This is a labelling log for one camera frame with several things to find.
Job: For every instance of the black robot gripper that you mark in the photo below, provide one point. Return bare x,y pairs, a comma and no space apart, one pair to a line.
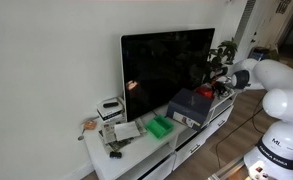
222,89

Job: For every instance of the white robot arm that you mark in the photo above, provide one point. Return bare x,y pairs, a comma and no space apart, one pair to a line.
272,156

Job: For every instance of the red plastic bowl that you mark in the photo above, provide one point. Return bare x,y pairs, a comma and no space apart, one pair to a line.
205,91

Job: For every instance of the green plastic bowl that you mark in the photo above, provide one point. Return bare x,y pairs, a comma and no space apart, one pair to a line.
159,126

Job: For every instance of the potted green plant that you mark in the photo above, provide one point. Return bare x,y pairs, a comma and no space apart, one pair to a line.
219,59

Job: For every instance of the dark blue cardboard box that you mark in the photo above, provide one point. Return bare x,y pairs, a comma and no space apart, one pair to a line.
189,108

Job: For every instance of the large black flat television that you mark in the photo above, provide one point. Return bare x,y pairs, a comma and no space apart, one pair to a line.
156,66

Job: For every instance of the white tv stand cabinet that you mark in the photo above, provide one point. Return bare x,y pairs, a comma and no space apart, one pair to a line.
149,158

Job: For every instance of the small white router box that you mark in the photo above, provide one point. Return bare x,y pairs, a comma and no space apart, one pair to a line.
110,109

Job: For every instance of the papers and booklets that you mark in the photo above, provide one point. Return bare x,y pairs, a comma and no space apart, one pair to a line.
115,135

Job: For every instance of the small black remote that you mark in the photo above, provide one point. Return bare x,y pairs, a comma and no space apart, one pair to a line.
116,155

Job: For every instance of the orange round coaster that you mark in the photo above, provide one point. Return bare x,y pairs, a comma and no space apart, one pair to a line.
90,125

